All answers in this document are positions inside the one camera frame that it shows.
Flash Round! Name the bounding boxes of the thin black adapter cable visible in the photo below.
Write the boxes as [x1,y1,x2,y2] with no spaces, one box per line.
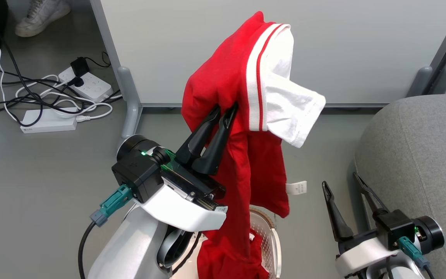
[85,52,111,69]

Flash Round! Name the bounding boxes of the grey fabric sofa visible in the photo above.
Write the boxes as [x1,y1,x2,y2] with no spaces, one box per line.
[354,94,446,279]

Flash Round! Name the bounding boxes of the arm teal connector cable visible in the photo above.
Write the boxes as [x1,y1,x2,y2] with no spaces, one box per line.
[397,236,437,279]
[77,184,134,279]

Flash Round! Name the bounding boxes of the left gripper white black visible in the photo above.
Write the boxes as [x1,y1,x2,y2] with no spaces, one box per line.
[140,103,239,232]

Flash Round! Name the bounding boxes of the left arm teal connector cable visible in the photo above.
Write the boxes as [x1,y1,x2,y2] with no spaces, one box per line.
[77,184,134,279]

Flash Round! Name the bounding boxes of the red shirt with white sleeves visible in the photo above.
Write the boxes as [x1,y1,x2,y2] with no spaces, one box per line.
[180,11,327,279]

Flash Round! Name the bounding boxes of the black power adapter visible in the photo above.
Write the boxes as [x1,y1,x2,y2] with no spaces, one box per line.
[70,57,90,78]

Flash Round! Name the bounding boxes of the tangled black cables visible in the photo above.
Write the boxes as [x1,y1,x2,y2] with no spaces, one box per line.
[0,23,124,128]

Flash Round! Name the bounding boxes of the looped white cable with plug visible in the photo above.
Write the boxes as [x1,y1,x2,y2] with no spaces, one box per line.
[15,74,124,121]

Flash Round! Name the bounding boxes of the cream perforated laundry basket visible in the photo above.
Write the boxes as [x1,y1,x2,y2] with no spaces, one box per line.
[171,207,282,279]

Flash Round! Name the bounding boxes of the grey partition foot with screw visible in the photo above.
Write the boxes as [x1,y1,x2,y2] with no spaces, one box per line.
[117,66,143,139]

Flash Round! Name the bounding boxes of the right arm teal connector cable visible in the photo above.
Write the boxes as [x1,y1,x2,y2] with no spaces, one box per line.
[397,236,437,279]

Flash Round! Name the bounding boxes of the white sneaker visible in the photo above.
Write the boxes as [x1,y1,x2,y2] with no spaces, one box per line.
[14,0,72,38]

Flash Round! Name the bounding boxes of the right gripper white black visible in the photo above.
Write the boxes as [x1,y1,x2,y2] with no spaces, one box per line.
[322,172,402,278]

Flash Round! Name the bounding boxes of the long white power strip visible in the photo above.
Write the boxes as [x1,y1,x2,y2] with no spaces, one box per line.
[20,107,78,134]

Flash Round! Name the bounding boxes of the white power strip with sockets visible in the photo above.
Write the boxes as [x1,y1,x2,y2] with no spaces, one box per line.
[58,66,114,103]

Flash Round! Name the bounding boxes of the large white partition panel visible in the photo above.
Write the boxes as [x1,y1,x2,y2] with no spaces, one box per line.
[89,0,446,108]

